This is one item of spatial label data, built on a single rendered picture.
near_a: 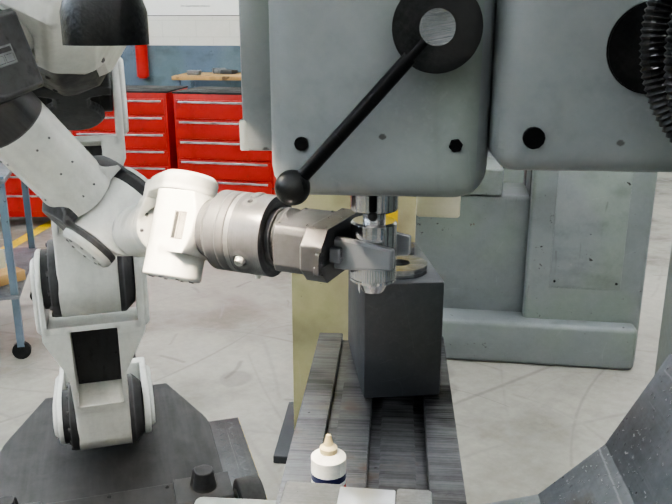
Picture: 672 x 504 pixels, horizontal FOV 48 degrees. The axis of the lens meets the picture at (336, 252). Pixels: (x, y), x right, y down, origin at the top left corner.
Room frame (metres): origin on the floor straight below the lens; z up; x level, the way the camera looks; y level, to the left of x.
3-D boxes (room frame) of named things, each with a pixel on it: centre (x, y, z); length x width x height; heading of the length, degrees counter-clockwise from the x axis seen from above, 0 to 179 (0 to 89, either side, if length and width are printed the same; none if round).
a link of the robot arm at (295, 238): (0.78, 0.05, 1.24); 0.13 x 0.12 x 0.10; 157
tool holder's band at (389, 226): (0.74, -0.04, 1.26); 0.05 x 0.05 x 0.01
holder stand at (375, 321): (1.17, -0.09, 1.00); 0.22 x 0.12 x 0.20; 5
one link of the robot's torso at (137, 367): (1.48, 0.50, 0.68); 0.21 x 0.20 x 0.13; 17
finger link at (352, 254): (0.71, -0.03, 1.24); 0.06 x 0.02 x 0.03; 67
